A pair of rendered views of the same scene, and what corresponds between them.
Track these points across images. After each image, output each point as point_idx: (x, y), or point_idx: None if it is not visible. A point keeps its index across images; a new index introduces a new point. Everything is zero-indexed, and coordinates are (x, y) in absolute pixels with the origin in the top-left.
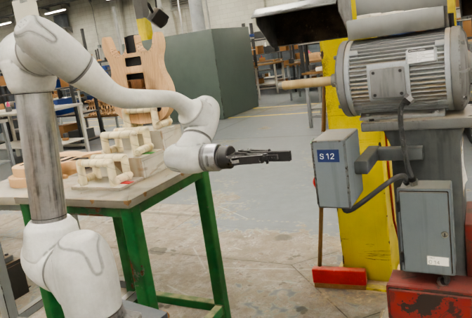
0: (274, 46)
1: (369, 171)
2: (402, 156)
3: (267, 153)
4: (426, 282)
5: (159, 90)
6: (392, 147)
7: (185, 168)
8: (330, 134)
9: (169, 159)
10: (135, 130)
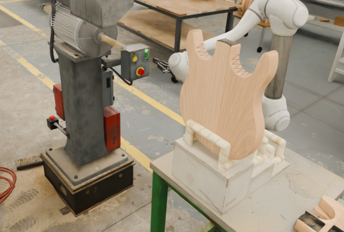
0: (109, 27)
1: None
2: (107, 56)
3: (162, 61)
4: (105, 108)
5: (212, 38)
6: (103, 57)
7: None
8: (136, 47)
9: None
10: None
